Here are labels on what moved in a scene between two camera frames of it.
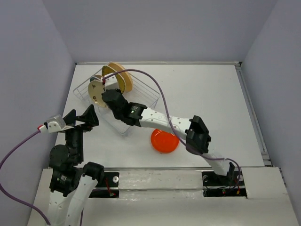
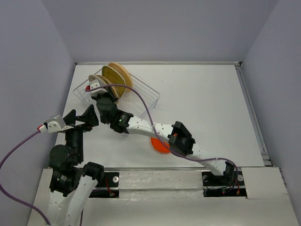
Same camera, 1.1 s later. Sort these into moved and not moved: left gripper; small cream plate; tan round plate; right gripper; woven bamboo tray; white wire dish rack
Moved: small cream plate; right gripper
Not moved: woven bamboo tray; left gripper; tan round plate; white wire dish rack
